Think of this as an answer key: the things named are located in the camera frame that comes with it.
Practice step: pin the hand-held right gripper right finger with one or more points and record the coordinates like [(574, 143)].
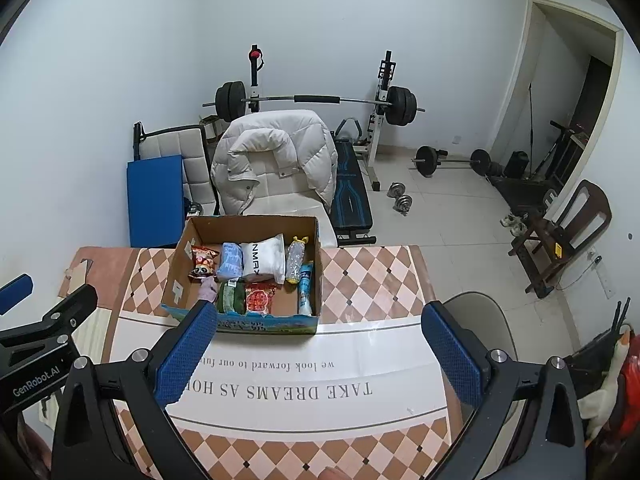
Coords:
[(452, 355)]

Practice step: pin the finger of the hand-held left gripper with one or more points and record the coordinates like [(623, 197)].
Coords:
[(14, 292), (70, 307)]

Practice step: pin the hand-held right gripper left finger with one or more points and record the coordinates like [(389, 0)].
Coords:
[(185, 355)]

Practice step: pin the cardboard box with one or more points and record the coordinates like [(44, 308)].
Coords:
[(175, 290)]

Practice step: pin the purple sock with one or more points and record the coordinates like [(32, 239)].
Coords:
[(209, 291)]

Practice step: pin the green snack packet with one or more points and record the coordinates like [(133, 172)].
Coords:
[(231, 297)]

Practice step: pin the red snack packet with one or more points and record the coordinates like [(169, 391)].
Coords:
[(260, 300)]

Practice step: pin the panda print snack packet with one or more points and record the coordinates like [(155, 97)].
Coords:
[(204, 262)]

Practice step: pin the light blue soft packet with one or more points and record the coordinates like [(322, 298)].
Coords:
[(230, 261)]

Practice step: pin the white soft packet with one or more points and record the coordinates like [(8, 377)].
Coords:
[(262, 260)]

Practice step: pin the blue tube packet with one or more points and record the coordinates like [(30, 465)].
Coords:
[(305, 290)]

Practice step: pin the yellow banana-shaped silver pouch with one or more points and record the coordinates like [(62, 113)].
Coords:
[(295, 260)]

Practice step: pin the small cardboard piece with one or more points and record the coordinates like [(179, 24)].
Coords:
[(77, 275)]

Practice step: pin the grey plastic chair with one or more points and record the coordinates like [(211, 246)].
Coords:
[(480, 310)]

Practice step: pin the blue foam pad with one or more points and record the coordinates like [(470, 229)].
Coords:
[(155, 200)]

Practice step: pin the pair of white shoes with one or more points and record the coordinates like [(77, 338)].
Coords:
[(514, 224)]

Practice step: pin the black wifi router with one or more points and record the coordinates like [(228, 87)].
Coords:
[(597, 347)]

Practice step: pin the chrome dumbbell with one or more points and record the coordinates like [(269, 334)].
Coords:
[(403, 205), (396, 190)]

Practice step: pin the white goose plush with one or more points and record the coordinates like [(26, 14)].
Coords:
[(607, 390)]

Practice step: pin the red bag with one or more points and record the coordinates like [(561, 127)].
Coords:
[(631, 385)]

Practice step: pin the dark wooden chair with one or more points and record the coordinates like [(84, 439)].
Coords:
[(580, 220)]

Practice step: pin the black weight bench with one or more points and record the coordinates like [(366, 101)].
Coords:
[(352, 195)]

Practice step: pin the white padded folding chair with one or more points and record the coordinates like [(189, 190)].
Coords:
[(180, 147)]

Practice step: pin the short barbell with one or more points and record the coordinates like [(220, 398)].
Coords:
[(427, 161)]

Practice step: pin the black speaker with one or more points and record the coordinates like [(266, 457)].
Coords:
[(516, 165)]

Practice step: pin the white down jacket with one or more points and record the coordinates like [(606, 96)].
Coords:
[(270, 155)]

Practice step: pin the black exercise machine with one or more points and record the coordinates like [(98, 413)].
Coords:
[(555, 155)]

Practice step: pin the white bench press rack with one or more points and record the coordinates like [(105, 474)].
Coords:
[(380, 120)]

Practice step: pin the barbell with black plates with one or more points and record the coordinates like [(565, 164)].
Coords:
[(312, 99)]

